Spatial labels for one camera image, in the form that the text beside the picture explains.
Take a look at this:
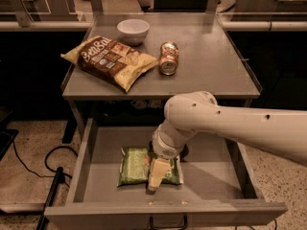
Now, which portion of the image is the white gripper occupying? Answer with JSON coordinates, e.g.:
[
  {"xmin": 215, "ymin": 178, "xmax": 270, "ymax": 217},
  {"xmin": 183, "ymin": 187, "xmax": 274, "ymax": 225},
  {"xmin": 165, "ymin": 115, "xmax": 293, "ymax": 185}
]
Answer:
[{"xmin": 148, "ymin": 130, "xmax": 183, "ymax": 192}]

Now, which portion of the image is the green jalapeno chip bag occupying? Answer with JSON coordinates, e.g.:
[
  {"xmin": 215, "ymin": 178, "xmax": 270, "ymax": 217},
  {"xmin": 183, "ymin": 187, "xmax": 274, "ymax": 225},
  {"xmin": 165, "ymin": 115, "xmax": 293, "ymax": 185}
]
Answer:
[{"xmin": 117, "ymin": 146, "xmax": 183, "ymax": 187}]

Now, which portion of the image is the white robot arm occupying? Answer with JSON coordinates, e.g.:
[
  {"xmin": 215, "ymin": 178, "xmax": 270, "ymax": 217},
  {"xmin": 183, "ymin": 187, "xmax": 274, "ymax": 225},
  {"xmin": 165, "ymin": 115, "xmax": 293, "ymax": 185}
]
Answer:
[{"xmin": 148, "ymin": 91, "xmax": 307, "ymax": 192}]

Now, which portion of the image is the grey open drawer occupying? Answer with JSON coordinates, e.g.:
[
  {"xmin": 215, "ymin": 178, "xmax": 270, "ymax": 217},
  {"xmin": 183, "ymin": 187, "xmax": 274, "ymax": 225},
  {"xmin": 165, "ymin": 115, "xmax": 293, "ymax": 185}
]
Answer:
[{"xmin": 45, "ymin": 120, "xmax": 287, "ymax": 230}]

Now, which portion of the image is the grey counter table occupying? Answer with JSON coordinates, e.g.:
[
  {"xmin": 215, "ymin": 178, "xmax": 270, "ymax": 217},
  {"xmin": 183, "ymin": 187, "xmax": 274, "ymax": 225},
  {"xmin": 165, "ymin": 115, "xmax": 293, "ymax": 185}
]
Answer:
[{"xmin": 63, "ymin": 13, "xmax": 262, "ymax": 129}]

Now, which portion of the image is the brown yellow chip bag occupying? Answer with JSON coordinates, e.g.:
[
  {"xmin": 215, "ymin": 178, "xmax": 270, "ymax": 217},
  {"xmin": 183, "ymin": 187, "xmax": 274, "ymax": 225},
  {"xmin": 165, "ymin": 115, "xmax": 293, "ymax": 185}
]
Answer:
[{"xmin": 60, "ymin": 36, "xmax": 158, "ymax": 92}]

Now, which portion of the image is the black floor bar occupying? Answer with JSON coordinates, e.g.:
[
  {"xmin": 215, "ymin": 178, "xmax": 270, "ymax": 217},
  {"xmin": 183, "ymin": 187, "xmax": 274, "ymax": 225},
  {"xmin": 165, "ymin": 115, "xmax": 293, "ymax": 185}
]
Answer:
[{"xmin": 36, "ymin": 167, "xmax": 64, "ymax": 230}]

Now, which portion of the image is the orange soda can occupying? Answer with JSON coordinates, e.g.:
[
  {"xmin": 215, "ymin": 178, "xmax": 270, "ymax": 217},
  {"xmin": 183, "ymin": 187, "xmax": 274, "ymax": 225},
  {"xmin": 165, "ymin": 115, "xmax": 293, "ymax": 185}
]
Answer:
[{"xmin": 159, "ymin": 41, "xmax": 179, "ymax": 76}]

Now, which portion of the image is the white bowl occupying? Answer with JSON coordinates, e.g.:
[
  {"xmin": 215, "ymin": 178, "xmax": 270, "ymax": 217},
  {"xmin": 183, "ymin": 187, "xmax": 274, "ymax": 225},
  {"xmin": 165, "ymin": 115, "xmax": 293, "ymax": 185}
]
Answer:
[{"xmin": 117, "ymin": 19, "xmax": 150, "ymax": 46}]

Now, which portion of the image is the black drawer handle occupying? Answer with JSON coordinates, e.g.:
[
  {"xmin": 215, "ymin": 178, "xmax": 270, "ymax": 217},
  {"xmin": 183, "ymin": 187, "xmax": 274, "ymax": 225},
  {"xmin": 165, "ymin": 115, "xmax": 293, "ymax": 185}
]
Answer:
[{"xmin": 149, "ymin": 216, "xmax": 188, "ymax": 230}]

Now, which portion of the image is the black floor cable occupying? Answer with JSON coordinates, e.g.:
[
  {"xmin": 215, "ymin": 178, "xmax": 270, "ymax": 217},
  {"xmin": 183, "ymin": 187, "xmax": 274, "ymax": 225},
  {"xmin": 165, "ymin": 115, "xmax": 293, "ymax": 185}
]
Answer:
[{"xmin": 0, "ymin": 130, "xmax": 79, "ymax": 188}]

